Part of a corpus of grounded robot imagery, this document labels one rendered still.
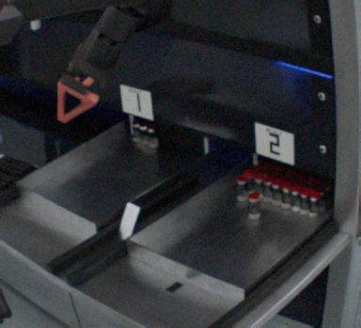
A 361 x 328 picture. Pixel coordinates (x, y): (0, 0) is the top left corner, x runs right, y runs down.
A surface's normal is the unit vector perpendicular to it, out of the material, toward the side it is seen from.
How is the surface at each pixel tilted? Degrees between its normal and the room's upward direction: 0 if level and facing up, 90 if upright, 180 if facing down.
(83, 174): 0
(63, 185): 0
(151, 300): 0
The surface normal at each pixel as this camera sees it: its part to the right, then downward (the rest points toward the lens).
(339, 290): -0.66, 0.40
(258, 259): -0.09, -0.88
